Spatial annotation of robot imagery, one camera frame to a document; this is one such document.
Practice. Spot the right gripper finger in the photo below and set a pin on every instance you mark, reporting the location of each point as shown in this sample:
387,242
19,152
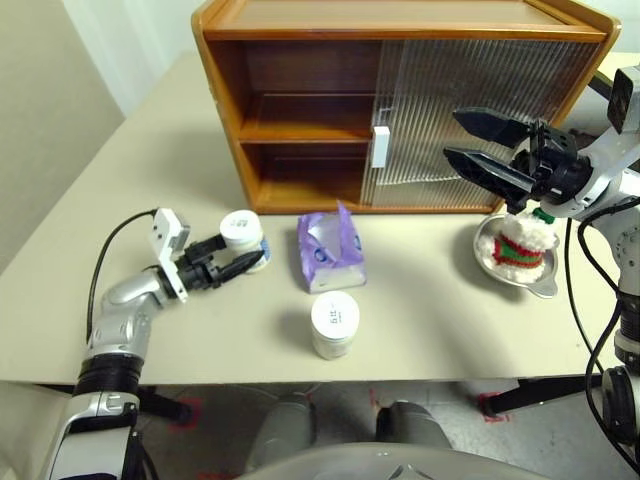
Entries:
490,175
492,127

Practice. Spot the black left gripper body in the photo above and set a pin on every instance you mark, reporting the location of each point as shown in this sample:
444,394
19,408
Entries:
197,272

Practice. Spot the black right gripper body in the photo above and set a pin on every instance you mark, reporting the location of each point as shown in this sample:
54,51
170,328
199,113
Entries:
562,175

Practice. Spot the white bottle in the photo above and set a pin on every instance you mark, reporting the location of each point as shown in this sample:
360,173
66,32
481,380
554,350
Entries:
335,315
240,227

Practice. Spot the white red green knitted toy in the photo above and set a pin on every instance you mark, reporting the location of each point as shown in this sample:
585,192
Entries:
520,250

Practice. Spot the purple tissue box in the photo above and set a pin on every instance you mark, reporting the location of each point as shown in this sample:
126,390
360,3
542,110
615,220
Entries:
350,245

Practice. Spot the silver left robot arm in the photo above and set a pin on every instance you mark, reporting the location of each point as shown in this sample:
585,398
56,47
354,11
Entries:
120,300

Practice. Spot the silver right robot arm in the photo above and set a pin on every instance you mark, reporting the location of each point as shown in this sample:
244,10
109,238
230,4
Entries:
631,250

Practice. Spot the brown wooden cabinet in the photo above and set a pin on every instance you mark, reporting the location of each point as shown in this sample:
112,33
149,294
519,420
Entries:
300,34

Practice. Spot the small steel bowl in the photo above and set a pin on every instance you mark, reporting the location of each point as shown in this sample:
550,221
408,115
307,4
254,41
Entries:
545,289

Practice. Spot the grey rounded shape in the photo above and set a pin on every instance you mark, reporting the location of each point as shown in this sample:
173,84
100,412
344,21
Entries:
280,430
410,425

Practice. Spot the black table leg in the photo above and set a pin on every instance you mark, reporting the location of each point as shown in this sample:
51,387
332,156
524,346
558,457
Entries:
540,396

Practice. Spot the light grey curved shell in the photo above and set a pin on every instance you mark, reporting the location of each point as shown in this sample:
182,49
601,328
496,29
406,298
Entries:
350,462

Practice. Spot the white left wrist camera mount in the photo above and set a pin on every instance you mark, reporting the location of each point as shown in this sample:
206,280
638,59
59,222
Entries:
165,235

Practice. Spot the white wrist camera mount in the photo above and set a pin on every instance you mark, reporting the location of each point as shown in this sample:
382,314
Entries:
165,235
607,150

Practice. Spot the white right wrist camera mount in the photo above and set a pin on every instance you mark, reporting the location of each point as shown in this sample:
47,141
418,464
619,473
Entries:
607,150

